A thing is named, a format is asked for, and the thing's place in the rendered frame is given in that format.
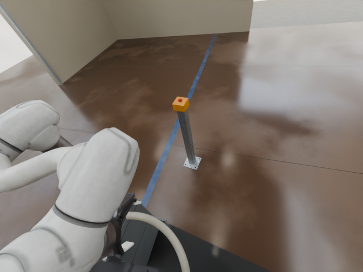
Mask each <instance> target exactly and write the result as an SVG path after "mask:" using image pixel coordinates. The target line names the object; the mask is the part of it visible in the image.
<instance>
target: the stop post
mask: <svg viewBox="0 0 363 272"><path fill-rule="evenodd" d="M180 98H181V99H182V101H178V99H180ZM172 106H173V110H174V111H177V114H178V119H179V123H180V128H181V132H182V135H183V140H184V144H185V149H186V154H187V159H186V161H185V163H184V165H183V166H185V167H188V168H191V169H195V170H197V168H198V166H199V163H200V161H201V158H199V157H196V156H195V152H194V146H193V140H192V133H191V127H190V121H189V114H188V110H187V108H188V106H189V99H188V98H183V97H177V98H176V99H175V101H174V102H173V104H172Z"/></svg>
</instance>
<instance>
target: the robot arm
mask: <svg viewBox="0 0 363 272"><path fill-rule="evenodd" d="M59 120H60V115H59V113H58V111H57V110H56V109H54V108H53V107H52V106H50V105H49V104H48V103H46V102H44V101H42V100H31V101H27V102H24V103H21V104H19V105H17V106H15V107H13V108H11V109H9V110H8V111H6V112H4V113H3V114H1V115H0V192H9V191H14V190H16V189H19V188H22V187H24V186H26V185H29V184H31V183H33V182H35V181H37V180H40V179H42V178H44V177H46V176H49V175H51V174H53V173H56V172H57V177H58V180H59V185H58V188H59V189H60V190H61V192H60V194H59V196H58V198H57V200H56V202H55V204H54V205H53V206H52V208H51V209H50V210H49V212H48V213H47V214H46V215H45V217H43V218H42V219H41V220H40V221H39V223H37V224H36V225H35V226H34V227H33V228H32V229H31V231H29V232H27V233H24V234H22V235H21V236H19V237H18V238H16V239H15V240H13V241H12V242H11V243H9V244H8V245H7V246H6V247H4V248H3V249H2V250H1V251H0V272H89V271H90V270H91V268H92V267H93V266H94V265H96V264H97V263H98V262H99V261H104V262H112V263H115V264H121V263H122V260H121V258H122V257H123V256H124V254H125V253H126V252H127V250H128V249H129V248H131V247H132V246H133V245H134V243H133V242H128V241H126V242H125V243H123V244H122V245H121V239H120V238H121V234H122V231H121V229H122V227H123V223H124V222H125V220H126V215H127V214H128V212H129V210H130V208H131V207H132V205H137V204H141V203H142V202H141V201H137V199H136V198H134V196H135V193H127V191H128V189H129V186H130V184H131V182H132V179H133V177H134V175H135V172H136V169H137V166H138V161H139V154H140V149H139V147H138V143H137V141H136V140H134V139H133V138H132V137H130V136H128V135H127V134H125V133H123V132H122V131H120V130H118V129H117V128H115V127H112V128H105V129H103V130H101V131H100V132H98V133H96V134H95V135H94V136H93V137H92V138H91V139H90V140H89V141H87V142H84V143H81V144H78V145H75V146H73V145H72V144H70V143H69V142H68V141H67V140H66V139H64V138H63V137H62V136H61V134H60V130H59V128H58V126H57V124H58V123H59ZM26 149H29V150H32V151H41V152H42V153H43V154H40V155H38V156H36V157H34V158H31V159H29V160H27V161H24V162H21V163H20V164H17V165H15V166H11V163H12V162H13V161H14V160H15V159H16V158H17V157H18V156H19V155H20V154H21V153H23V152H24V151H25V150H26ZM126 193H127V194H126ZM121 219H122V220H121ZM112 250H113V252H114V253H113V254H112V253H111V251H112ZM114 255H116V256H114Z"/></svg>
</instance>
